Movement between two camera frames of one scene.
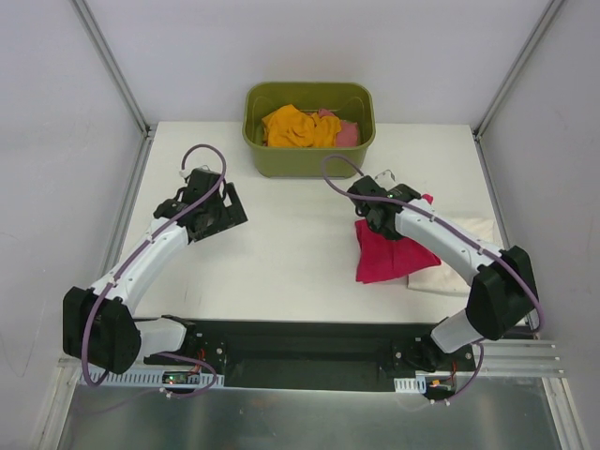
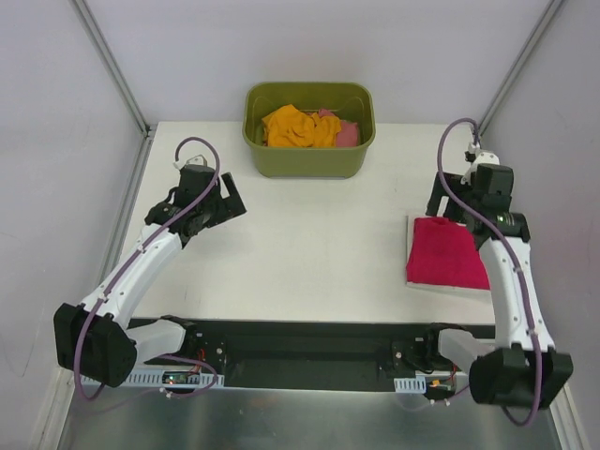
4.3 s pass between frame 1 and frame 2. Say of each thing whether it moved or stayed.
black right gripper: moved
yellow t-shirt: stayed
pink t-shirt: moved
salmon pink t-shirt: stayed
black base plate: stayed
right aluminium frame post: stayed
